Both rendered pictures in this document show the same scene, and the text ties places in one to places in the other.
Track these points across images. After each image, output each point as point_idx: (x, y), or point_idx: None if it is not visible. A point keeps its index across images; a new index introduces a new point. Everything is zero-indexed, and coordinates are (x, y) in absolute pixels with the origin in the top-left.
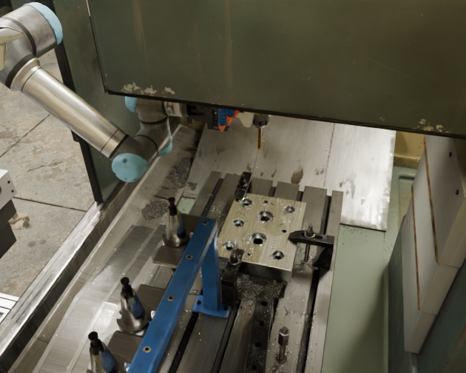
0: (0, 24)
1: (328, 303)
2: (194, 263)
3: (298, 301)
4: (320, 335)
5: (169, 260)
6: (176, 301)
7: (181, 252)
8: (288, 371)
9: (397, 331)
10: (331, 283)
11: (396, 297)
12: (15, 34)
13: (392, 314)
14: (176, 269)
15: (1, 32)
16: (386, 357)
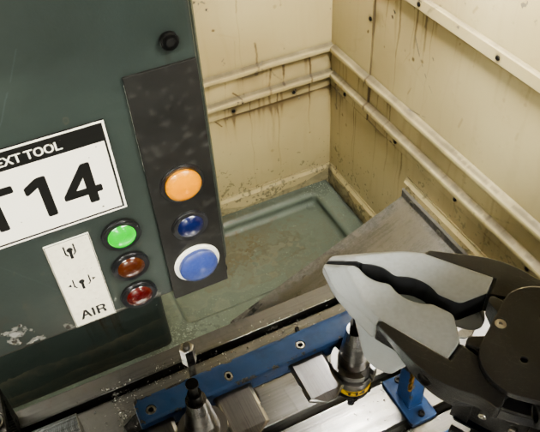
0: (360, 290)
1: (81, 387)
2: (232, 363)
3: (99, 417)
4: (135, 368)
5: (249, 400)
6: (298, 335)
7: (225, 399)
8: (204, 369)
9: (46, 357)
10: (43, 401)
11: None
12: (348, 255)
13: (6, 393)
14: (258, 373)
15: (380, 253)
16: (67, 388)
